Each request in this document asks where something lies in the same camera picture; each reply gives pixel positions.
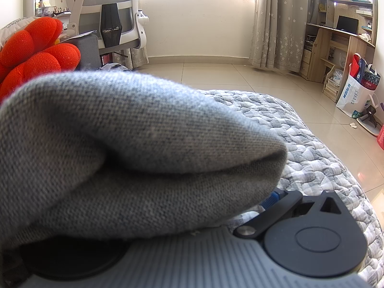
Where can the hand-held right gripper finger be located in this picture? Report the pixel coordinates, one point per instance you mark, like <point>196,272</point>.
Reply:
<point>271,200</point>

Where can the grey knit sweater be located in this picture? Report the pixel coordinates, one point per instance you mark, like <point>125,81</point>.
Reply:
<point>126,144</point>

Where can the grey checked quilted blanket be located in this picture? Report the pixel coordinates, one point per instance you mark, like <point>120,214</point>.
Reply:
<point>315,156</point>

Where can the red bag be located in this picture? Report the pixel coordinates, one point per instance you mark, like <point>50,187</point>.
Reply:
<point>381,138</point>
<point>355,67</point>

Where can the wooden file rack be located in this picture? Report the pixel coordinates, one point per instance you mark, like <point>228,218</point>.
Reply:
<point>331,88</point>

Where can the black floor stand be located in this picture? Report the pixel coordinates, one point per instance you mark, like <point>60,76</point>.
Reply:
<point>370,117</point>

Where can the dark patterned bag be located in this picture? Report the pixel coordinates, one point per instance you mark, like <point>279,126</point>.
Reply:
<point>370,79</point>

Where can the wooden desk with hutch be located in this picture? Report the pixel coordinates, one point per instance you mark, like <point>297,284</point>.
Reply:
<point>322,42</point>

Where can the grey star curtain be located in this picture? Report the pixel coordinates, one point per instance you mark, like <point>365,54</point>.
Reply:
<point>279,21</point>
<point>138,57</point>

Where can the black laptop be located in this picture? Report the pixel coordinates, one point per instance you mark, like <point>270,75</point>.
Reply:
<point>347,24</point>

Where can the dark grey cloth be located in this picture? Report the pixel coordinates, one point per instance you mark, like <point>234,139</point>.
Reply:
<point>115,67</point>

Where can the grey fabric box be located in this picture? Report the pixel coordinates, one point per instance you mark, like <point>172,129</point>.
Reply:
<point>88,51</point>

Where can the red plush cushion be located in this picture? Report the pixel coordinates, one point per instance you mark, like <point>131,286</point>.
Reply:
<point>36,54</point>

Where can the white pillow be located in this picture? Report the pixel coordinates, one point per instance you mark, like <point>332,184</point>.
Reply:
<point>13,25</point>

